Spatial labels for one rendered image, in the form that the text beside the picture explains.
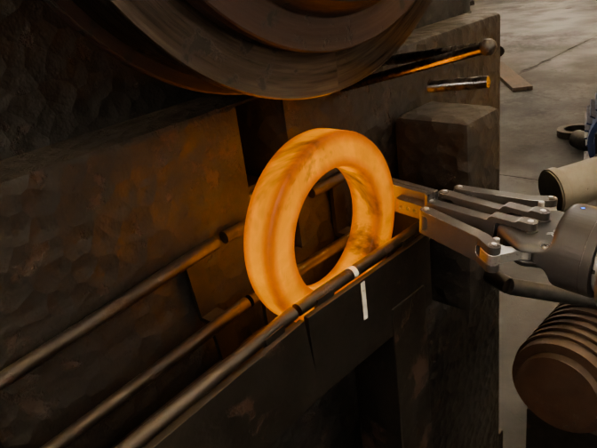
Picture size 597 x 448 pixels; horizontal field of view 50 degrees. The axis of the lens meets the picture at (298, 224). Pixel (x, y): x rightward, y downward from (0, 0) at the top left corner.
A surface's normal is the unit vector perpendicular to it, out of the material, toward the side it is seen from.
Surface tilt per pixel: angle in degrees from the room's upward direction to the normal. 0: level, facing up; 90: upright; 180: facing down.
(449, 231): 89
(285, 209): 90
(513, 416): 0
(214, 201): 90
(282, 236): 90
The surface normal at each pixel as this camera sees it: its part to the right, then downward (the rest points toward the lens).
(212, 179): 0.73, 0.19
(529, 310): -0.12, -0.91
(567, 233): -0.52, -0.37
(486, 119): 0.63, -0.18
